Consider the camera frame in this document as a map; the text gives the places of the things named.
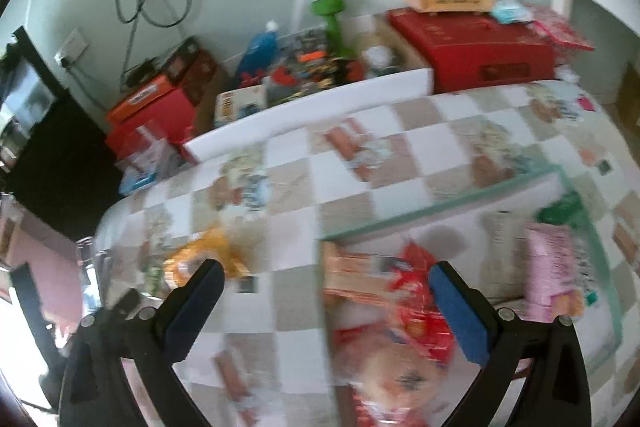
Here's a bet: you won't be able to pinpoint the red gift box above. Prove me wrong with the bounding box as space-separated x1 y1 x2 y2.
387 7 558 94

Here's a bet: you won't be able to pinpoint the clear brown pastry packet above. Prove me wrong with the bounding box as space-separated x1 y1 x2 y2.
320 241 401 303

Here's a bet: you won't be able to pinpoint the green snack packet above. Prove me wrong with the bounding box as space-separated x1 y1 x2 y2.
537 192 586 228

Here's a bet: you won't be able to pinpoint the yellow snack packet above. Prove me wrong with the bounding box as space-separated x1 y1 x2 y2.
162 227 251 293

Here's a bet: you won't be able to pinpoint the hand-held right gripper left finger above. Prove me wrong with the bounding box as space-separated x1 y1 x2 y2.
59 258 226 427

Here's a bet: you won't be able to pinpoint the open cardboard box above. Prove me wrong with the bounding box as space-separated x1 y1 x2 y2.
350 14 426 72

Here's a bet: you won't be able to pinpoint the red and orange boxes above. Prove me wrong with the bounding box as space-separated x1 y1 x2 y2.
105 92 198 158

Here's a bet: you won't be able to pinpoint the dark brown box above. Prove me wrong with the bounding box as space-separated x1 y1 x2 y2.
165 36 221 105

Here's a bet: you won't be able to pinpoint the red flower-print snack packet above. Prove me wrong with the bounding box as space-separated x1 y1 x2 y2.
385 242 456 363

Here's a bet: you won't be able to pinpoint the blue face mask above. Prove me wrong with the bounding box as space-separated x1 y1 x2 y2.
492 0 533 25

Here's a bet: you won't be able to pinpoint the blue bottle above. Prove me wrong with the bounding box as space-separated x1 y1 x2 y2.
235 21 280 88

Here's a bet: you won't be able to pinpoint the pink snack packet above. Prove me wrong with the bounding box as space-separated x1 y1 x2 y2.
522 222 586 320

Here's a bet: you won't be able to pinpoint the clear plastic box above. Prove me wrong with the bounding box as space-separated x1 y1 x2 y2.
117 124 181 180

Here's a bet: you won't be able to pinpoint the red patterned bag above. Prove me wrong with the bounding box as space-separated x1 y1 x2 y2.
530 4 596 52

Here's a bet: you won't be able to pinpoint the white snack packet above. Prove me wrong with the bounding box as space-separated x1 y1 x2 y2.
482 209 526 258

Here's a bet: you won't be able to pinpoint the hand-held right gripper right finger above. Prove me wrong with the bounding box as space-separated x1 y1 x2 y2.
428 261 593 427

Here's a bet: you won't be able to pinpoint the white picture book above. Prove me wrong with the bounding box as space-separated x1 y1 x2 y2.
214 84 268 128

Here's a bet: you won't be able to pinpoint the white tray with teal rim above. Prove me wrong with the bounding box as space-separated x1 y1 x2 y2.
320 164 626 427

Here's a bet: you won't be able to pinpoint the bag of small toys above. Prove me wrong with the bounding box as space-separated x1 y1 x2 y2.
265 27 361 102

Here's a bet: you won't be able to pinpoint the brown cardboard boxes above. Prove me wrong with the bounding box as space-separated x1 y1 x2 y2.
612 67 640 142

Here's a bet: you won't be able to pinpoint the white wall socket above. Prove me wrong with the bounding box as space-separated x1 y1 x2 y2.
54 28 91 68

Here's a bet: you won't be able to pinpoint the orange box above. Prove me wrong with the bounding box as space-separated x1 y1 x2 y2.
106 74 193 125

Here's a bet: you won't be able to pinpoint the clear-wrapped round bun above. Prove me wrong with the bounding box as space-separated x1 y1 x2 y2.
350 347 451 413

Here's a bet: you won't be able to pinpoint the black cabinet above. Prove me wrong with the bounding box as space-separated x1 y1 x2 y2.
5 27 126 238

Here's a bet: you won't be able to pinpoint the black silver appliance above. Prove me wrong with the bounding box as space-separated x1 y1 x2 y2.
0 57 56 158

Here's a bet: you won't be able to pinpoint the blue and white box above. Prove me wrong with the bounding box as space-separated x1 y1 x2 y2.
119 172 158 198

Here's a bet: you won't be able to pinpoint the green dumbbell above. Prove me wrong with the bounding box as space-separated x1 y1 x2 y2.
311 0 356 58

